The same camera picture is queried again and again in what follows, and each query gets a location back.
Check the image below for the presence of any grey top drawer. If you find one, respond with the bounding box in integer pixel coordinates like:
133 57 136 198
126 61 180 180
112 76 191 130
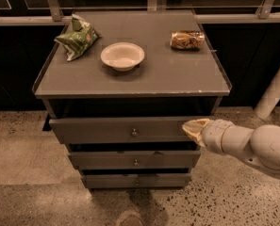
50 116 199 144

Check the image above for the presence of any grey drawer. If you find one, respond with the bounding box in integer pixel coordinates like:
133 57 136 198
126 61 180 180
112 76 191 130
50 116 199 144
82 173 191 189
69 151 200 170

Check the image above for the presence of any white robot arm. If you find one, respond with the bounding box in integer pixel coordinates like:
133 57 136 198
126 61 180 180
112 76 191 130
182 68 280 179

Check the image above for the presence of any brass top drawer knob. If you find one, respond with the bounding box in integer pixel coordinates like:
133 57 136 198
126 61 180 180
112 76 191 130
131 128 139 137

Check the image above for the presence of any brass middle drawer knob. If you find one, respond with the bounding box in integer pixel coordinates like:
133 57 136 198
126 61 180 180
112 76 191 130
133 159 140 167

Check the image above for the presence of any grey bottom drawer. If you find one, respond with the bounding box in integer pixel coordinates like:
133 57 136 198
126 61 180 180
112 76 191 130
82 173 191 189

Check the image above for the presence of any grey drawer cabinet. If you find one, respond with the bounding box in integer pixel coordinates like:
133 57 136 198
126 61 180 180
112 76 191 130
33 10 231 180

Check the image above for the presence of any grey middle drawer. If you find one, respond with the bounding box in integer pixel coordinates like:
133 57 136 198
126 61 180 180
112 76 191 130
69 151 200 170

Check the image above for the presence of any brown snack can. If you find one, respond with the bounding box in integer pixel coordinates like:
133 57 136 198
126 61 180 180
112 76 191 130
171 30 205 50

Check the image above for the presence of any white bowl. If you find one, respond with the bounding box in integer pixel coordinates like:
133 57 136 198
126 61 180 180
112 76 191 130
101 42 145 72

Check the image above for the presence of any green chip bag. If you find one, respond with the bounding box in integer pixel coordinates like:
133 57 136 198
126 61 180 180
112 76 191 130
55 14 101 61

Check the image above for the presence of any metal railing frame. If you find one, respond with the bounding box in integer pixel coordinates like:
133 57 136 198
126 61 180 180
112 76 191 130
0 0 280 25

